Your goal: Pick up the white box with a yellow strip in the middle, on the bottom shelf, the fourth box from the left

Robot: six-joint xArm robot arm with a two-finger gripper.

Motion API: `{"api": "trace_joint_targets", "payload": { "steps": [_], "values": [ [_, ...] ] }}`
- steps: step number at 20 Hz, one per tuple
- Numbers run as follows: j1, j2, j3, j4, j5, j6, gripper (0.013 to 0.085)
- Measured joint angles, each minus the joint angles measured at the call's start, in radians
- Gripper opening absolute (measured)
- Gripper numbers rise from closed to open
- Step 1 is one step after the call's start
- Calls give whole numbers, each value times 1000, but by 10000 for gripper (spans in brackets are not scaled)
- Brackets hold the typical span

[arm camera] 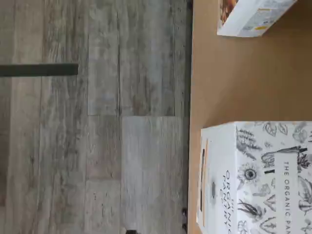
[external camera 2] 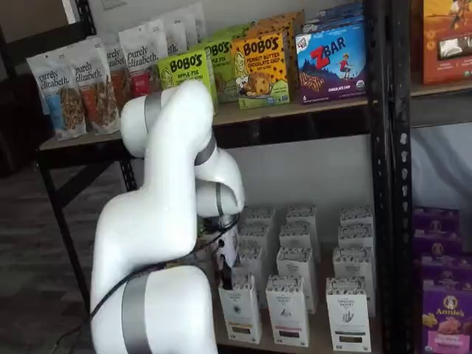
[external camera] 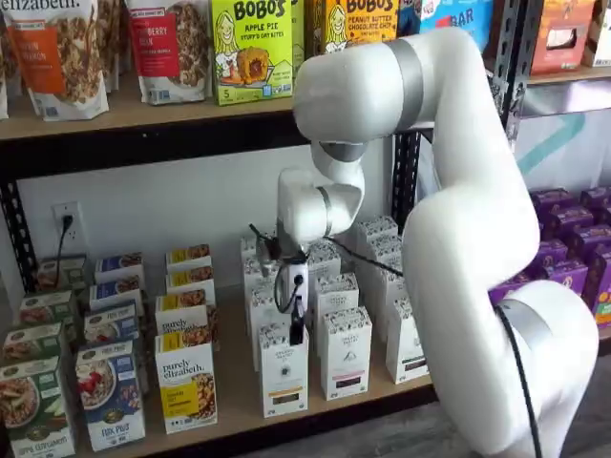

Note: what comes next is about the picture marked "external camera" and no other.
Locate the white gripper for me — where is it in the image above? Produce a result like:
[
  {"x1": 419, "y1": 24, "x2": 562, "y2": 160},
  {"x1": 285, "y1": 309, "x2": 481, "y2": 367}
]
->
[{"x1": 278, "y1": 260, "x2": 310, "y2": 346}]

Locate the white tea box pink strip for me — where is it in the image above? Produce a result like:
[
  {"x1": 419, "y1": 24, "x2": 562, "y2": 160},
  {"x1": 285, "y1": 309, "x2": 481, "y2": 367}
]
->
[
  {"x1": 318, "y1": 306, "x2": 373, "y2": 402},
  {"x1": 305, "y1": 240, "x2": 343, "y2": 278},
  {"x1": 312, "y1": 272, "x2": 361, "y2": 357}
]

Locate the wooden shelf board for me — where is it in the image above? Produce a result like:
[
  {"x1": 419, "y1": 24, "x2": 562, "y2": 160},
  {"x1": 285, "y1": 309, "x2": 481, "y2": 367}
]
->
[
  {"x1": 71, "y1": 281, "x2": 438, "y2": 458},
  {"x1": 0, "y1": 56, "x2": 316, "y2": 142},
  {"x1": 524, "y1": 64, "x2": 611, "y2": 87}
]

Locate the white tea box dark strip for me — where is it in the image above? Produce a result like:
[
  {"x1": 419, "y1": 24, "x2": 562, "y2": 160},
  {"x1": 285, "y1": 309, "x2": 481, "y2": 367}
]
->
[
  {"x1": 367, "y1": 260, "x2": 407, "y2": 343},
  {"x1": 355, "y1": 217, "x2": 400, "y2": 239},
  {"x1": 385, "y1": 298, "x2": 433, "y2": 385},
  {"x1": 360, "y1": 236, "x2": 405, "y2": 268}
]

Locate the white yellow purely elizabeth box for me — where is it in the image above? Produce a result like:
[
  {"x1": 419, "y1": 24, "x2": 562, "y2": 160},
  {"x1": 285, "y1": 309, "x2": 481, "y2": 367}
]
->
[
  {"x1": 155, "y1": 328, "x2": 219, "y2": 435},
  {"x1": 165, "y1": 265, "x2": 216, "y2": 306},
  {"x1": 155, "y1": 289, "x2": 221, "y2": 352},
  {"x1": 165, "y1": 243, "x2": 213, "y2": 271}
]

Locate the black metal shelf rack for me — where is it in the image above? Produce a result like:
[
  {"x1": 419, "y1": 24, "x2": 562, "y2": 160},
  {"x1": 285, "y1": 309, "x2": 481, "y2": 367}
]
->
[
  {"x1": 0, "y1": 0, "x2": 515, "y2": 458},
  {"x1": 500, "y1": 0, "x2": 611, "y2": 158}
]

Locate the green Nature's Path oatmeal box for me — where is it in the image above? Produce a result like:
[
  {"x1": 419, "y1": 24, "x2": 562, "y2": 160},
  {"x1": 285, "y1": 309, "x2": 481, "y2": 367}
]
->
[
  {"x1": 18, "y1": 289, "x2": 80, "y2": 343},
  {"x1": 36, "y1": 255, "x2": 90, "y2": 295},
  {"x1": 2, "y1": 322, "x2": 68, "y2": 368},
  {"x1": 0, "y1": 355, "x2": 77, "y2": 458}
]

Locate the green Bobo's apple pie box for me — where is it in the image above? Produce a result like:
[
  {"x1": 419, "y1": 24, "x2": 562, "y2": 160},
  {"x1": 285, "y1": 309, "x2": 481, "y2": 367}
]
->
[
  {"x1": 211, "y1": 0, "x2": 294, "y2": 106},
  {"x1": 290, "y1": 0, "x2": 306, "y2": 79}
]

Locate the orange Annie's snack box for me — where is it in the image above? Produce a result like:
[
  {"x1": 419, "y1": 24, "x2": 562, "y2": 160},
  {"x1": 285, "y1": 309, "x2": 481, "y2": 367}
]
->
[{"x1": 594, "y1": 285, "x2": 611, "y2": 328}]

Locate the blue ZBar snack box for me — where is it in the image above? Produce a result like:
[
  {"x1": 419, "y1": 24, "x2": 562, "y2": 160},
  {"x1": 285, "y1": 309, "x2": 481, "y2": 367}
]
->
[{"x1": 397, "y1": 0, "x2": 495, "y2": 52}]

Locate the white snack box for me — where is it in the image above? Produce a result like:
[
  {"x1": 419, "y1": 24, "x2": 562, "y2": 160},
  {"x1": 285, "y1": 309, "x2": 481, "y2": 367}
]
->
[{"x1": 582, "y1": 0, "x2": 611, "y2": 68}]

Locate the red purely elizabeth granola bag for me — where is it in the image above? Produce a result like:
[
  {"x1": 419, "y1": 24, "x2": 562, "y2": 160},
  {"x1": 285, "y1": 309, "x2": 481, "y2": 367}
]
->
[{"x1": 126, "y1": 0, "x2": 211, "y2": 106}]

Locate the orange purely elizabeth granola bag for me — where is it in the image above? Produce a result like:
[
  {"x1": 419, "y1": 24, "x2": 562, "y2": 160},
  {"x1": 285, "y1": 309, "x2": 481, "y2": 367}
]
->
[
  {"x1": 2, "y1": 0, "x2": 111, "y2": 121},
  {"x1": 97, "y1": 0, "x2": 131, "y2": 94}
]

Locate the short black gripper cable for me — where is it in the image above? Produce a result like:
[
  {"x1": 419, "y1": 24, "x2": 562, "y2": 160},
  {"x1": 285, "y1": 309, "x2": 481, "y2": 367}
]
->
[{"x1": 274, "y1": 274, "x2": 305, "y2": 316}]

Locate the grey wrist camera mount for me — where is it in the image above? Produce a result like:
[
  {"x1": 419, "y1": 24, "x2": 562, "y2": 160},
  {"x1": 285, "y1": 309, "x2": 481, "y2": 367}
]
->
[{"x1": 255, "y1": 236, "x2": 284, "y2": 279}]

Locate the long black robot cable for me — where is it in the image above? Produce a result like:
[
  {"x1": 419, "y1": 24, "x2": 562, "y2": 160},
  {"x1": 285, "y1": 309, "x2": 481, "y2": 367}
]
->
[{"x1": 247, "y1": 222, "x2": 543, "y2": 458}]

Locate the white wall outlet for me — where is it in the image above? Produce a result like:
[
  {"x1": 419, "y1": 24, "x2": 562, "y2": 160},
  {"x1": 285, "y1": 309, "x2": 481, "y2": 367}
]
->
[{"x1": 51, "y1": 202, "x2": 83, "y2": 244}]

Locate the black power plug cord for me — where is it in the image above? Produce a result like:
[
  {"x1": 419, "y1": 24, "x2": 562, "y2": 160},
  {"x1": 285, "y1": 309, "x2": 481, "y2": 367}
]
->
[{"x1": 55, "y1": 214, "x2": 76, "y2": 285}]

